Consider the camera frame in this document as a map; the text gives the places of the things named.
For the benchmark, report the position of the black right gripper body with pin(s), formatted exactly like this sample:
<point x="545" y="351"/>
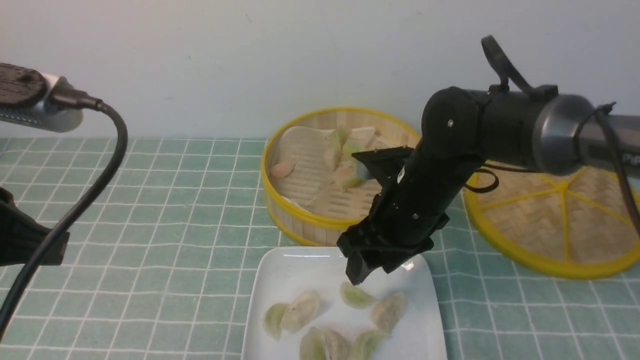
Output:
<point x="411" y="206"/>

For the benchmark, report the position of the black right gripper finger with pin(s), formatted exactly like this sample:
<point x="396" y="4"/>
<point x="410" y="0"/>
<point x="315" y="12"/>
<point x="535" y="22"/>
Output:
<point x="361" y="264"/>

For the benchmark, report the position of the green dumpling steamer front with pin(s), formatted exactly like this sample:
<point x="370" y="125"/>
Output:
<point x="355" y="297"/>

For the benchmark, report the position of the green dumpling steamer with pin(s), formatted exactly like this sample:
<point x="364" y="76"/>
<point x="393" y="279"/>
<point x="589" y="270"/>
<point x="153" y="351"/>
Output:
<point x="355" y="297"/>
<point x="338" y="137"/>
<point x="332" y="157"/>

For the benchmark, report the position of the green dumpling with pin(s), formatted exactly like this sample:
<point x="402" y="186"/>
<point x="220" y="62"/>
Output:
<point x="366" y="343"/>
<point x="272" y="320"/>

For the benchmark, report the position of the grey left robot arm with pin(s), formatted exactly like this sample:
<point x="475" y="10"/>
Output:
<point x="20" y="234"/>

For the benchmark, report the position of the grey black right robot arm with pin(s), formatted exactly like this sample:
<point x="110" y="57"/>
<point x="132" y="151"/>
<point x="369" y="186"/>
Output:
<point x="526" y="129"/>

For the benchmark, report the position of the pale dumpling right on plate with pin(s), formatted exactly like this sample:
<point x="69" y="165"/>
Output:
<point x="386" y="314"/>

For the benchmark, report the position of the pale dumpling on plate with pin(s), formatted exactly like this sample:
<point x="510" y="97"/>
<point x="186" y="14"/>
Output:
<point x="301" y="312"/>
<point x="386" y="314"/>

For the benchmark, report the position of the white square plate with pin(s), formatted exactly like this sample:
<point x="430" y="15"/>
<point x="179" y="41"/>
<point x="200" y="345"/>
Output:
<point x="285" y="273"/>

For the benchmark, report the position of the pale dumpling left on plate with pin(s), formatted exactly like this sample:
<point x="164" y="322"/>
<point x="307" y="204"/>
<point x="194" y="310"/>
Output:
<point x="301" y="312"/>

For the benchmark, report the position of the pink-green dumpling steamer centre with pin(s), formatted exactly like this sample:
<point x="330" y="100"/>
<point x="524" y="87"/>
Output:
<point x="346" y="178"/>

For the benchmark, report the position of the yellow-rimmed bamboo steamer basket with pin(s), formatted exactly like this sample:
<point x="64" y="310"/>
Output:
<point x="310" y="229"/>

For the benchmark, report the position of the green-white dumpling bottom centre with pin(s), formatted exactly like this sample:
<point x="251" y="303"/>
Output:
<point x="323" y="343"/>

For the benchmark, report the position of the white perforated steamer liner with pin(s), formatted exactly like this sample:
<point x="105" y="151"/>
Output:
<point x="310" y="186"/>

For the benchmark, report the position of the green dumpling steamer middle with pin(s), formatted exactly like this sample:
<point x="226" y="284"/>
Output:
<point x="332" y="157"/>

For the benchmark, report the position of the green dumpling steamer top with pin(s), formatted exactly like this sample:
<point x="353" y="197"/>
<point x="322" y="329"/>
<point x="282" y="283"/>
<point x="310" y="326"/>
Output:
<point x="338" y="137"/>

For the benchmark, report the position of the pink dumpling in steamer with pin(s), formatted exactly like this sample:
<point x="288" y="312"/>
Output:
<point x="282" y="169"/>

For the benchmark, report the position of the yellow-rimmed woven steamer lid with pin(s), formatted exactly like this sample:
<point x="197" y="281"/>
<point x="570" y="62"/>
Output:
<point x="574" y="227"/>

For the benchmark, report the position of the green checkered tablecloth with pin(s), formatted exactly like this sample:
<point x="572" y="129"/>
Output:
<point x="162" y="265"/>

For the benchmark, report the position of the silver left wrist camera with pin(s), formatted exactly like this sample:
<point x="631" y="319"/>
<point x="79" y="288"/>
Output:
<point x="43" y="101"/>

